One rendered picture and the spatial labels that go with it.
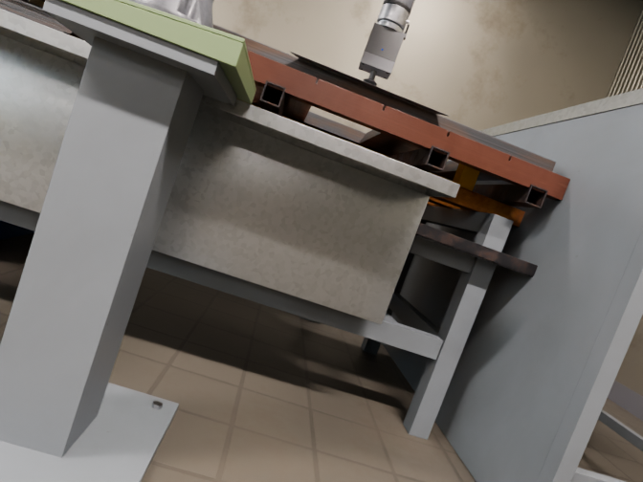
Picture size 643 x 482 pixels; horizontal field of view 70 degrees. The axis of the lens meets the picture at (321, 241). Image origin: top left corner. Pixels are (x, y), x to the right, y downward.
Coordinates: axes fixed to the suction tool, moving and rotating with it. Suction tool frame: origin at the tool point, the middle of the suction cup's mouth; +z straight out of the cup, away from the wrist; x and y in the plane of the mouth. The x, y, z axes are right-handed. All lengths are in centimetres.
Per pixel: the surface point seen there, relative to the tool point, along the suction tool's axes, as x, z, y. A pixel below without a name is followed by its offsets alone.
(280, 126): 27.8, 20.4, 14.6
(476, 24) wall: -269, -150, -71
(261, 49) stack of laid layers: 4.7, 1.2, 28.4
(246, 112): 28.5, 20.1, 21.9
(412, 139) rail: 4.6, 9.1, -15.0
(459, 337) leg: -4, 55, -48
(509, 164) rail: 1.8, 6.2, -41.7
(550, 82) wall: -275, -129, -150
